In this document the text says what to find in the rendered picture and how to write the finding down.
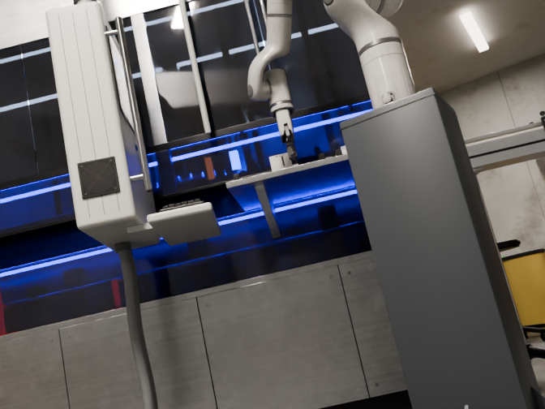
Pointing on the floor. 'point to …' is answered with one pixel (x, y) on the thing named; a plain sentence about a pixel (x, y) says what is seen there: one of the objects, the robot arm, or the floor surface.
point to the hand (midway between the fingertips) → (292, 152)
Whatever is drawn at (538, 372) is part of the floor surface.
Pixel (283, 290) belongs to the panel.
